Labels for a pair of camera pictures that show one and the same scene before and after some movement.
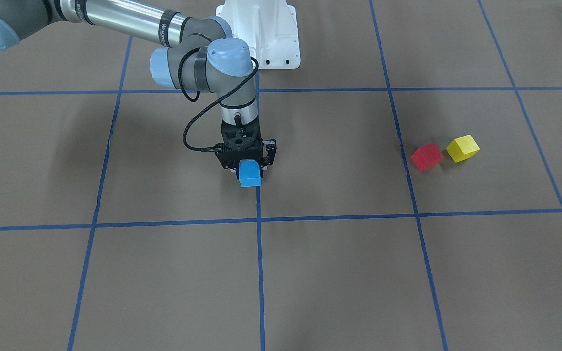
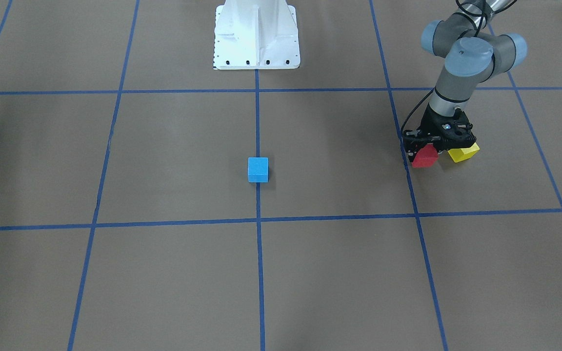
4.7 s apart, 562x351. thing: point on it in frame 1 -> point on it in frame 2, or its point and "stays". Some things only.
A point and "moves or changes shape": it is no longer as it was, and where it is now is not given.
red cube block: (427, 157) stays
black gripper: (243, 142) -> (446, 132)
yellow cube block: (462, 148) stays
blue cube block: (249, 173) moves or changes shape
